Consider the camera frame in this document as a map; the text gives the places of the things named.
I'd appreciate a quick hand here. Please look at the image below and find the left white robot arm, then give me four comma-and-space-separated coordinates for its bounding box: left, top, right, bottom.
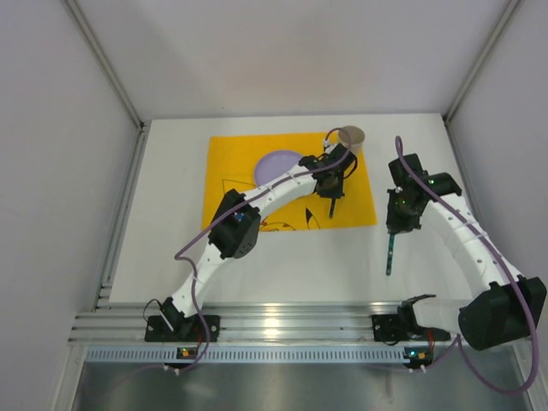
160, 143, 357, 327

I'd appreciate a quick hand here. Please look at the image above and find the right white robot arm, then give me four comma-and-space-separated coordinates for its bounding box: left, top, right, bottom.
386, 153, 547, 351

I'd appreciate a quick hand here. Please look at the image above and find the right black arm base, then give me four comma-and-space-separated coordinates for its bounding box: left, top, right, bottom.
371, 314, 451, 345

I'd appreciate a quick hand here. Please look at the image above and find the yellow cloth placemat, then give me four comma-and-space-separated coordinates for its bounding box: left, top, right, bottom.
202, 132, 377, 232

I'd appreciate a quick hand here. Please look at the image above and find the perforated metal cable tray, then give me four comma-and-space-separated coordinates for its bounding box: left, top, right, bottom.
86, 345, 433, 366

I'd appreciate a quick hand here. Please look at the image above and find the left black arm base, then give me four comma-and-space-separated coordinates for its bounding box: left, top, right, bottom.
144, 315, 206, 343

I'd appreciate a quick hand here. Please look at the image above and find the purple plastic plate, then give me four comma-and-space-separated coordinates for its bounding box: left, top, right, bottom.
253, 150, 302, 186

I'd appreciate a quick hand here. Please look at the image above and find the beige paper cup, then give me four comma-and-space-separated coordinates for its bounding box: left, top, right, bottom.
337, 125, 366, 157

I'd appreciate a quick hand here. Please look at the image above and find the fork with teal handle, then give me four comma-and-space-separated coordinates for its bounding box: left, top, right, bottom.
329, 198, 337, 219

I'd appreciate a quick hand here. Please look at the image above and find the aluminium rail frame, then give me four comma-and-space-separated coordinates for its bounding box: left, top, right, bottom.
68, 301, 536, 346

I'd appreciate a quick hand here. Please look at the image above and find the spoon with teal handle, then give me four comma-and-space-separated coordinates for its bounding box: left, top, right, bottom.
385, 233, 396, 277

